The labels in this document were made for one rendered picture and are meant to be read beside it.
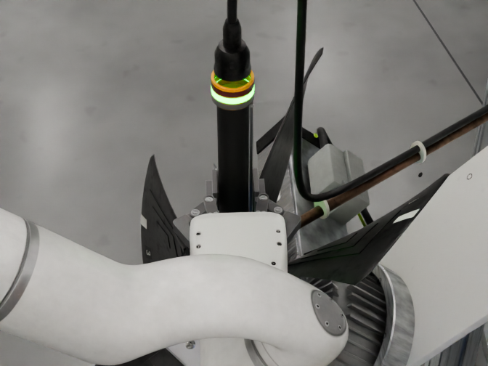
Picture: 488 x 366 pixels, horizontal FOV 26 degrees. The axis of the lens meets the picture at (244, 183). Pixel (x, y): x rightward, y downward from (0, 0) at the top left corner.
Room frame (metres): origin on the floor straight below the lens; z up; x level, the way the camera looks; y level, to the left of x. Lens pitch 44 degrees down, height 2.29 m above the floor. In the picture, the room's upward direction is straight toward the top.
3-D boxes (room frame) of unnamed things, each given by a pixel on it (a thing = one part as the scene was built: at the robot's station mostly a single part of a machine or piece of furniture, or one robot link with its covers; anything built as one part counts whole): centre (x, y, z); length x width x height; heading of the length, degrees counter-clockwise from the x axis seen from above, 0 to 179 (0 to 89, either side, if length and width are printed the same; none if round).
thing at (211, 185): (0.82, 0.04, 1.47); 0.07 x 0.03 x 0.03; 2
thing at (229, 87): (0.83, 0.01, 1.62); 0.04 x 0.04 x 0.03
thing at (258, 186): (0.82, -0.03, 1.47); 0.07 x 0.03 x 0.03; 2
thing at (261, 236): (0.72, 0.00, 1.47); 0.11 x 0.10 x 0.07; 2
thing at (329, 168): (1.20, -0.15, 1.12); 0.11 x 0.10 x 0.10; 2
